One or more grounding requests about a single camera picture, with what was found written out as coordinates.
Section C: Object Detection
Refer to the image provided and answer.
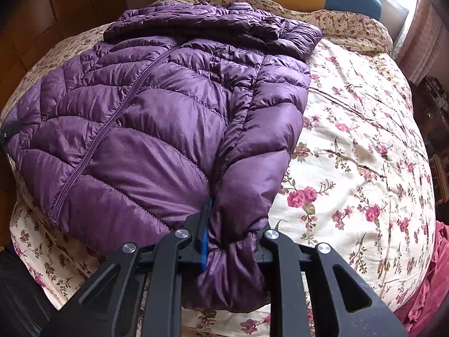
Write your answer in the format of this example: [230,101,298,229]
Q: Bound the purple quilted down jacket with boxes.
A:
[1,2,323,313]

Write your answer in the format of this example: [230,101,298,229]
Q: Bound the brown wooden wardrobe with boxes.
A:
[1,0,127,105]

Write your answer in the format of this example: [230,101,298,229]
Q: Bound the floral bed quilt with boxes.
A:
[1,0,437,336]

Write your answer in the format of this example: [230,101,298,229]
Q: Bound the red cloth beside bed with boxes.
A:
[394,221,448,336]

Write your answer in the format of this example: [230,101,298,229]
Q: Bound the cluttered wooden side table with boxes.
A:
[410,78,448,192]

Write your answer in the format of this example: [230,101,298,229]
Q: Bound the right floral curtain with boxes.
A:
[393,0,448,85]

